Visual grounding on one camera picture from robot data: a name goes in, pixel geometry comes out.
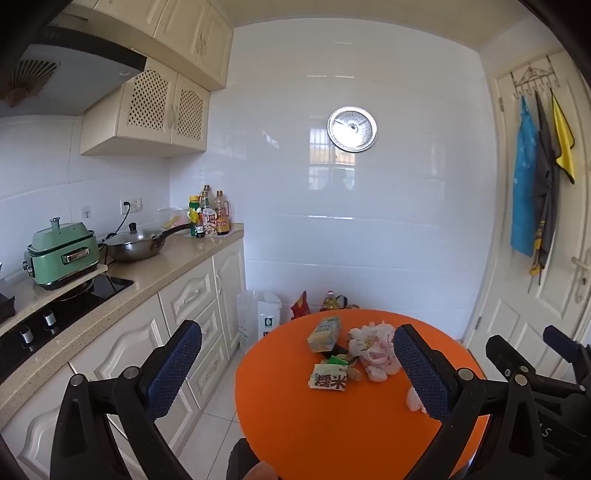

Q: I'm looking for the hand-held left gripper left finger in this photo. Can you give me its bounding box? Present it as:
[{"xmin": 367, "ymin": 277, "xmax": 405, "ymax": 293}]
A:
[{"xmin": 50, "ymin": 319, "xmax": 204, "ymax": 480}]

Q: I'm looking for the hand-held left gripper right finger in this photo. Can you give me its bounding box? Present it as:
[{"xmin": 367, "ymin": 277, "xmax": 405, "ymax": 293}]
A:
[{"xmin": 392, "ymin": 323, "xmax": 548, "ymax": 480}]

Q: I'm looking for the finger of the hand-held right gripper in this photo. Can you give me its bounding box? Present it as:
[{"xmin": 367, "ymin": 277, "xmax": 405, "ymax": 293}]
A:
[
  {"xmin": 486, "ymin": 335, "xmax": 583, "ymax": 395},
  {"xmin": 545, "ymin": 325, "xmax": 591, "ymax": 384}
]

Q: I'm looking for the small white tissue piece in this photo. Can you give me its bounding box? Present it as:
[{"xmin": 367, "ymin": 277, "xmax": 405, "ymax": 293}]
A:
[{"xmin": 405, "ymin": 385, "xmax": 428, "ymax": 415}]

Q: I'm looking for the green snack packet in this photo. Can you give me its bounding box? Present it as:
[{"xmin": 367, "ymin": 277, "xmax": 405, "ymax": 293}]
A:
[{"xmin": 308, "ymin": 362, "xmax": 349, "ymax": 393}]

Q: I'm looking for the large yellow snack packet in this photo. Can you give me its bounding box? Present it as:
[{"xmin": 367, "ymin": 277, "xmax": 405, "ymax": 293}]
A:
[{"xmin": 307, "ymin": 316, "xmax": 343, "ymax": 354}]

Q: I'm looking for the crumpled white pink tissue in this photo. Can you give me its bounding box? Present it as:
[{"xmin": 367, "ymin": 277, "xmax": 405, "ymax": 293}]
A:
[{"xmin": 347, "ymin": 322, "xmax": 402, "ymax": 383}]

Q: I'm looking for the white panel door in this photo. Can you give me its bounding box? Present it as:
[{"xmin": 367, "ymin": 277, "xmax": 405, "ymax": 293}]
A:
[{"xmin": 464, "ymin": 48, "xmax": 591, "ymax": 384}]

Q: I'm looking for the cream base cabinet with counter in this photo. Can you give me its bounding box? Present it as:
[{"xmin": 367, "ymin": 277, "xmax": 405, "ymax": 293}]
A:
[{"xmin": 0, "ymin": 224, "xmax": 245, "ymax": 480}]

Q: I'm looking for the white plastic bag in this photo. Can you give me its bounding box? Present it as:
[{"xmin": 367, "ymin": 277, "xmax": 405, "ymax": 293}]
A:
[{"xmin": 236, "ymin": 290, "xmax": 282, "ymax": 356}]

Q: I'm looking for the orange round table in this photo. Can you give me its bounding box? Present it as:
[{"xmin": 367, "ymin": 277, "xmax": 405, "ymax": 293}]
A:
[{"xmin": 235, "ymin": 308, "xmax": 490, "ymax": 480}]

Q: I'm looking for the yellow cooking oil bottle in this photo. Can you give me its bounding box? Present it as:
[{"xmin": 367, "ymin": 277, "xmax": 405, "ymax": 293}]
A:
[{"xmin": 321, "ymin": 291, "xmax": 347, "ymax": 313}]

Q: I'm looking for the black glass cooktop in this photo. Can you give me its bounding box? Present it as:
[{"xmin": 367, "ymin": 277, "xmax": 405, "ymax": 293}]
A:
[{"xmin": 0, "ymin": 272, "xmax": 134, "ymax": 384}]

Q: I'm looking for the steel wok with lid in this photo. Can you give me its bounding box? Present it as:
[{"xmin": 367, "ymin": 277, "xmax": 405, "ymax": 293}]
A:
[{"xmin": 102, "ymin": 222, "xmax": 192, "ymax": 263}]

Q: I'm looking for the red snack bag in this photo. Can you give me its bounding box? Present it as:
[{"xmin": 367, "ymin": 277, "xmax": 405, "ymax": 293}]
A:
[{"xmin": 290, "ymin": 291, "xmax": 309, "ymax": 321}]

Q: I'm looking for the grey apron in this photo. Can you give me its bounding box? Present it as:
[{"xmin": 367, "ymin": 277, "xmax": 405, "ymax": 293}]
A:
[{"xmin": 529, "ymin": 92, "xmax": 560, "ymax": 294}]

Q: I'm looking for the clear plastic container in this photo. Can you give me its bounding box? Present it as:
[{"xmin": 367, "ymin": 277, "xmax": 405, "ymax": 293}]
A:
[{"xmin": 159, "ymin": 208, "xmax": 190, "ymax": 230}]

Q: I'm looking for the cluster of condiment bottles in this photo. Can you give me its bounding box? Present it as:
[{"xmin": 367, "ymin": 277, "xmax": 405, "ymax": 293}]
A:
[{"xmin": 187, "ymin": 185, "xmax": 230, "ymax": 239}]

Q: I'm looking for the blue apron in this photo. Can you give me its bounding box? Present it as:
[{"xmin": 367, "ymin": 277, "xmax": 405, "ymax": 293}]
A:
[{"xmin": 510, "ymin": 95, "xmax": 540, "ymax": 257}]

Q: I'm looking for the green electric cooker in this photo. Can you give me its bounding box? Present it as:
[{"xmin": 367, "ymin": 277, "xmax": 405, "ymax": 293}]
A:
[{"xmin": 23, "ymin": 218, "xmax": 101, "ymax": 291}]

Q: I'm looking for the yellow cloth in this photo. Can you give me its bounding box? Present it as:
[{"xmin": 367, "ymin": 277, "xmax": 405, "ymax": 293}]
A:
[{"xmin": 551, "ymin": 90, "xmax": 577, "ymax": 184}]

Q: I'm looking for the cream lattice door cabinet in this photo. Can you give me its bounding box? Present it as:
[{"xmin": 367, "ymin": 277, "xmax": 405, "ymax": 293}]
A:
[{"xmin": 80, "ymin": 69, "xmax": 211, "ymax": 158}]

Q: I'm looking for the metal door hook rack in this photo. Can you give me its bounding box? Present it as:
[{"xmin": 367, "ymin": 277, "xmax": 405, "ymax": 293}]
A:
[{"xmin": 510, "ymin": 66, "xmax": 561, "ymax": 100}]

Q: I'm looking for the grey range hood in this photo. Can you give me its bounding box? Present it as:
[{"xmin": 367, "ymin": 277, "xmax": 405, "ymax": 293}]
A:
[{"xmin": 0, "ymin": 14, "xmax": 147, "ymax": 118}]

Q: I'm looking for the metal door handle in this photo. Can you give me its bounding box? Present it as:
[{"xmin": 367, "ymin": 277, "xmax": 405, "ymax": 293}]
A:
[{"xmin": 571, "ymin": 251, "xmax": 591, "ymax": 303}]

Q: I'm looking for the black power cable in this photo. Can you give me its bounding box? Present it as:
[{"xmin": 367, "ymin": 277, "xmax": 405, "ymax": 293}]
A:
[{"xmin": 104, "ymin": 203, "xmax": 130, "ymax": 241}]

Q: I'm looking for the cream wall cabinet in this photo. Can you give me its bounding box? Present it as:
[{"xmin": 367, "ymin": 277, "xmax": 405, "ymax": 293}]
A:
[{"xmin": 69, "ymin": 0, "xmax": 234, "ymax": 90}]

